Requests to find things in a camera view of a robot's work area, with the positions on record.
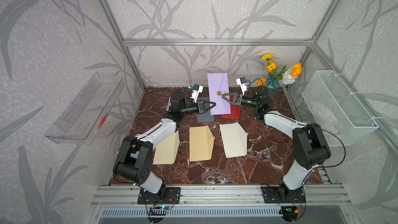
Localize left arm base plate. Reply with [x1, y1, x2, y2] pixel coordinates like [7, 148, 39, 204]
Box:
[137, 187, 181, 205]

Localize cream white envelope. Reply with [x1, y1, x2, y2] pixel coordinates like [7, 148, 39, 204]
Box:
[220, 123, 248, 158]

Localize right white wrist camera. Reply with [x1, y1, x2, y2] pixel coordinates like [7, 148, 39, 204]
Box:
[236, 77, 250, 95]

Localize clear acrylic wall shelf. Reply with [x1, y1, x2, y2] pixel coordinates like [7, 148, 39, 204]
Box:
[45, 72, 125, 145]

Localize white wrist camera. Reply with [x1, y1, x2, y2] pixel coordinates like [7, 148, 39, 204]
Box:
[188, 84, 203, 103]
[236, 77, 250, 95]

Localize white wire basket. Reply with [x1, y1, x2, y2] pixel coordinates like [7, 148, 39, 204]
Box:
[302, 70, 379, 147]

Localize pale yellow envelope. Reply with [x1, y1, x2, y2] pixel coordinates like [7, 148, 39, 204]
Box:
[153, 131, 180, 165]

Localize grey envelope with gold seal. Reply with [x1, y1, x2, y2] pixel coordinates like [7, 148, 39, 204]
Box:
[197, 113, 215, 123]

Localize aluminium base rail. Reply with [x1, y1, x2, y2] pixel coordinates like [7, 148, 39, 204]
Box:
[90, 184, 352, 207]

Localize lilac envelope with gold seal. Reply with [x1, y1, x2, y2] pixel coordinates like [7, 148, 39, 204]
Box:
[166, 97, 171, 112]

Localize tan kraft envelope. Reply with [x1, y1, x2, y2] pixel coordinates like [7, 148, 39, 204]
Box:
[189, 125, 215, 162]

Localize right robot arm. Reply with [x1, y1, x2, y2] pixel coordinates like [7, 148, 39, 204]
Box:
[217, 86, 331, 202]

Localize blue glass vase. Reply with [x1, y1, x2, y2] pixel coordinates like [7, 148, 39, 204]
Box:
[265, 77, 280, 99]

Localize right small circuit board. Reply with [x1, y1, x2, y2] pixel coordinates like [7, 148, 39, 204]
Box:
[279, 206, 302, 224]

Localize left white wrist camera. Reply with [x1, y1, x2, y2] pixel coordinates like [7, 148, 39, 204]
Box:
[188, 84, 203, 103]

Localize white cloth in basket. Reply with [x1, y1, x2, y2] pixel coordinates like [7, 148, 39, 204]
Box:
[309, 101, 339, 144]

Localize red envelope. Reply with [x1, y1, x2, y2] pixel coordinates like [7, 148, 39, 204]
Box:
[221, 95, 241, 119]

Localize orange and yellow flowers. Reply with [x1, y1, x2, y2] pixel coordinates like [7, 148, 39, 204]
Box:
[256, 53, 304, 88]

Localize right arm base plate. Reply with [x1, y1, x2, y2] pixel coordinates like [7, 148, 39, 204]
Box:
[261, 186, 306, 204]

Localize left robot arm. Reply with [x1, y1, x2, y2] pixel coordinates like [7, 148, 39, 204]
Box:
[113, 90, 217, 199]

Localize horizontal aluminium frame bar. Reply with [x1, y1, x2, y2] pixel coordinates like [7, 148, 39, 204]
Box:
[123, 39, 312, 47]

